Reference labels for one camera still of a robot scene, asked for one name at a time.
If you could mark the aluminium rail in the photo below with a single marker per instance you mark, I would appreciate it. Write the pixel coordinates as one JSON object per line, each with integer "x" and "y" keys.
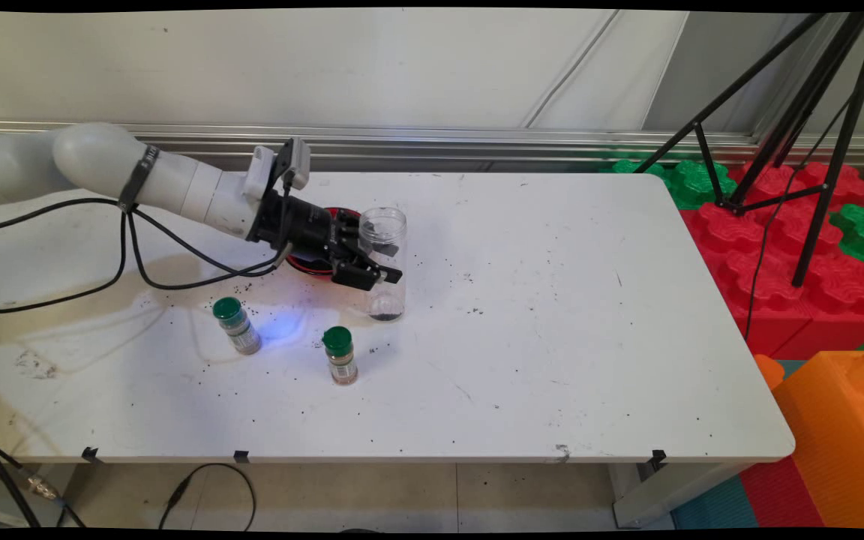
{"x": 514, "y": 142}

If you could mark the teal floor mat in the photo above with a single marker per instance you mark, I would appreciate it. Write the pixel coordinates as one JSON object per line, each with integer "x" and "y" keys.
{"x": 713, "y": 506}

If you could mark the green capped spice bottle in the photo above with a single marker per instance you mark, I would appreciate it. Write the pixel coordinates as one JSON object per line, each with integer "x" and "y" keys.
{"x": 341, "y": 352}
{"x": 237, "y": 324}

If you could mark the large orange foam block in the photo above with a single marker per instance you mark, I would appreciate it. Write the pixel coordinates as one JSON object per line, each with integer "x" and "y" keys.
{"x": 841, "y": 435}

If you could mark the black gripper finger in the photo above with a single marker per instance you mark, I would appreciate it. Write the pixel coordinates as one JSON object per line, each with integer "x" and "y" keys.
{"x": 361, "y": 276}
{"x": 349, "y": 225}

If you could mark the red bowl with black grains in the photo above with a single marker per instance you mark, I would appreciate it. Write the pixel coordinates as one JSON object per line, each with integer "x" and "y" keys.
{"x": 312, "y": 267}

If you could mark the black table edge clip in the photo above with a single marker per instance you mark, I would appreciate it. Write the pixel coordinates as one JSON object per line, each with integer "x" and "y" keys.
{"x": 658, "y": 459}
{"x": 241, "y": 456}
{"x": 91, "y": 454}

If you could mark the red floor mat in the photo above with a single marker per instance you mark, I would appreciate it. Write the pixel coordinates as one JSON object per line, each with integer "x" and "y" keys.
{"x": 781, "y": 495}

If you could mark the black tripod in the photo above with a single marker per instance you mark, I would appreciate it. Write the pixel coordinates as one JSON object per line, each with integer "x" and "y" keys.
{"x": 844, "y": 150}

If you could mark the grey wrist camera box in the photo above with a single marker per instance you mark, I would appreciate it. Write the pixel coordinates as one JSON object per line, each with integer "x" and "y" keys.
{"x": 293, "y": 161}

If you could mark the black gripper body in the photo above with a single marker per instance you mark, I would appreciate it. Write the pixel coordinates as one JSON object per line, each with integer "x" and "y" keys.
{"x": 297, "y": 225}

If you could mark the clear plastic jar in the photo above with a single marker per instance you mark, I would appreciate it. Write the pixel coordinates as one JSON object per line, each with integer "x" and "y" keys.
{"x": 387, "y": 300}

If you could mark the white table leg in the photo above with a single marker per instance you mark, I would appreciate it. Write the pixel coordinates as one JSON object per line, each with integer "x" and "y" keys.
{"x": 57, "y": 480}
{"x": 672, "y": 491}

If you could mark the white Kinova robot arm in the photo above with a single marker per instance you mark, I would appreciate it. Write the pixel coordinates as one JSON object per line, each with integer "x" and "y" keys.
{"x": 177, "y": 184}

